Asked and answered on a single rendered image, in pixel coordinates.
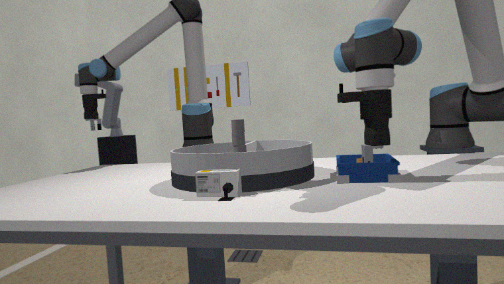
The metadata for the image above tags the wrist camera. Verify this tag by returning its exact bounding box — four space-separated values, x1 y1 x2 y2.
336 85 363 104

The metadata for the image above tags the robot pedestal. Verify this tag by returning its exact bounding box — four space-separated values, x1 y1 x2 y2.
187 248 227 284

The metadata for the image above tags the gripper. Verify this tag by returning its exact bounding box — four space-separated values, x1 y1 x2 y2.
359 90 393 163
82 90 105 121

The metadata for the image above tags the white control box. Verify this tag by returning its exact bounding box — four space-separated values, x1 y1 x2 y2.
194 168 243 201

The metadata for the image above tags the white wall board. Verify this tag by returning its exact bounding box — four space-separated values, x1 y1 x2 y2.
173 61 251 109

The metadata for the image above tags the dark floor grate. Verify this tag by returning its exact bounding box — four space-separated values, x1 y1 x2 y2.
227 249 263 263

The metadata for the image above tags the jointed stand on black box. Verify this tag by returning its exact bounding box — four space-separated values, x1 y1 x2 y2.
96 81 140 166

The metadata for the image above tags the blue crate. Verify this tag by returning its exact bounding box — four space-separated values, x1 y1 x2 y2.
336 153 401 184

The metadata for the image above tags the grey turntable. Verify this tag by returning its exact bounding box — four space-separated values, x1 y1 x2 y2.
170 137 316 194

